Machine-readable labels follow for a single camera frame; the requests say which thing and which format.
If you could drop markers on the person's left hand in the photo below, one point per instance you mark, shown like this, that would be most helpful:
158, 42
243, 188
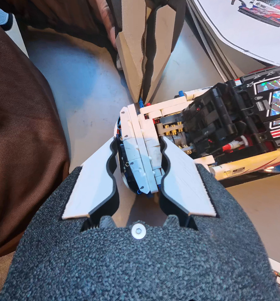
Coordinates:
107, 21

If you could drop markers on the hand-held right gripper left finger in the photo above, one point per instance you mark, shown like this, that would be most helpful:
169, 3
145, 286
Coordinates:
90, 188

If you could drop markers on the person's left forearm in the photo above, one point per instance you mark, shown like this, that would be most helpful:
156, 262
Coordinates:
60, 14

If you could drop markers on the grey desk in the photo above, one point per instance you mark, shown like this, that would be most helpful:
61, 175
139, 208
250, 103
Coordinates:
88, 94

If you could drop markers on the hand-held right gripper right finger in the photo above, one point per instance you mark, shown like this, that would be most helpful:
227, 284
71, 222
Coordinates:
189, 188

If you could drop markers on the white instruction booklet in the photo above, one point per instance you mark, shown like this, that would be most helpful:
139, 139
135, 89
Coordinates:
236, 28

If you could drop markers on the blue grey cloth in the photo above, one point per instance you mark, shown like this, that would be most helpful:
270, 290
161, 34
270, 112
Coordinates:
0, 17

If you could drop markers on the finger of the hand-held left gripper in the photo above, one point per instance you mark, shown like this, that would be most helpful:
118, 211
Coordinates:
133, 58
162, 47

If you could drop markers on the toy brick race car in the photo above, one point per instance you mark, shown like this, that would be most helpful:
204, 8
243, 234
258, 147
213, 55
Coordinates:
213, 127

